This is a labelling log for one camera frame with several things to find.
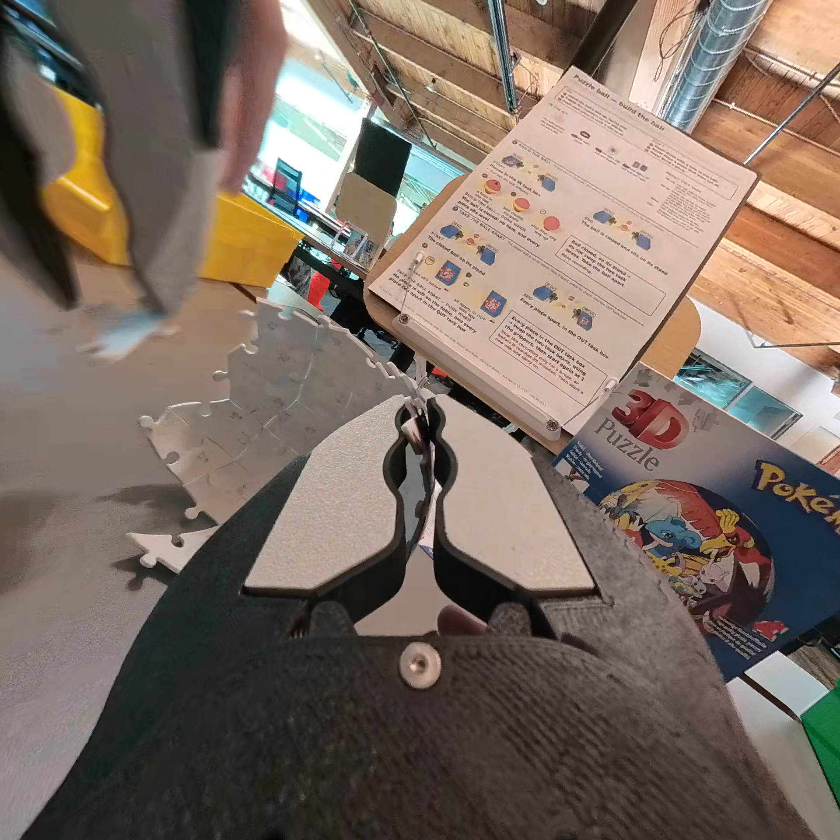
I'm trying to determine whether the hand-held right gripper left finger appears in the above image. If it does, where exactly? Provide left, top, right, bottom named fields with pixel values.
left=241, top=395, right=421, bottom=621

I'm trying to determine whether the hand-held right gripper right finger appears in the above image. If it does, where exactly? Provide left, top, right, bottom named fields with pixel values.
left=428, top=394, right=598, bottom=622

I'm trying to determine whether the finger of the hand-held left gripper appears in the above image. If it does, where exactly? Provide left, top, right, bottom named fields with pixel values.
left=56, top=0, right=219, bottom=316
left=0, top=36, right=81, bottom=311

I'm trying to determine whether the partly built white puzzle ball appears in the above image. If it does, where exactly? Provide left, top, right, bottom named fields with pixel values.
left=125, top=298, right=441, bottom=572

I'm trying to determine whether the curved white puzzle piece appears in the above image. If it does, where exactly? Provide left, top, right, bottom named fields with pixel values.
left=79, top=305, right=181, bottom=363

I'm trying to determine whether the blue puzzle box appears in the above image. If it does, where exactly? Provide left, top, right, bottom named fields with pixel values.
left=551, top=361, right=840, bottom=683

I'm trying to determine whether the person's left hand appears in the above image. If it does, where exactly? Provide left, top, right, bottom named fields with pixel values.
left=217, top=0, right=290, bottom=193

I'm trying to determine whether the black mesh chair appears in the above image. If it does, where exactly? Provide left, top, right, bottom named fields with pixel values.
left=274, top=157, right=304, bottom=211

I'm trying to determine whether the large yellow bin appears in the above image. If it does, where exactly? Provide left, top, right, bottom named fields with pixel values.
left=39, top=88, right=306, bottom=290

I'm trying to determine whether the white sheet holder bar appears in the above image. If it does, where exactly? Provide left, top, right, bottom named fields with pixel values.
left=392, top=310, right=565, bottom=442

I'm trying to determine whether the long wooden desk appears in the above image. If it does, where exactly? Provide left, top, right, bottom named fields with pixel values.
left=243, top=190, right=375, bottom=277

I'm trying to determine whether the black hanging panel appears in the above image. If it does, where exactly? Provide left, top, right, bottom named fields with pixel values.
left=354, top=118, right=412, bottom=198

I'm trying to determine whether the beige rounded board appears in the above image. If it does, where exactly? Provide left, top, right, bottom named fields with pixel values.
left=335, top=172, right=398, bottom=231

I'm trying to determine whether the clear acrylic stand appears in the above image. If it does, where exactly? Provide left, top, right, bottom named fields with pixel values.
left=331, top=220, right=385, bottom=263

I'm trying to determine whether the instruction sheet on clipboard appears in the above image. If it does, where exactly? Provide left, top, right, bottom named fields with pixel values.
left=363, top=171, right=702, bottom=454

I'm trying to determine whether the printed instruction sheet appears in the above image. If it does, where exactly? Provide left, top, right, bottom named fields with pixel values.
left=367, top=66, right=759, bottom=431

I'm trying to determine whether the green plastic bin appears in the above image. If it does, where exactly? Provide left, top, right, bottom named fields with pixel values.
left=801, top=681, right=840, bottom=782

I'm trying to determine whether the black metal pole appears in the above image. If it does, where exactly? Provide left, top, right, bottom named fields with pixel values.
left=581, top=0, right=641, bottom=76

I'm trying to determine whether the thin metal wire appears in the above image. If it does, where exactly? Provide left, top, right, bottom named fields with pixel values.
left=562, top=377, right=619, bottom=427
left=400, top=252, right=424, bottom=320

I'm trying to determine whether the silver ventilation duct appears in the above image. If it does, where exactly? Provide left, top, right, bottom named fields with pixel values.
left=663, top=0, right=775, bottom=132

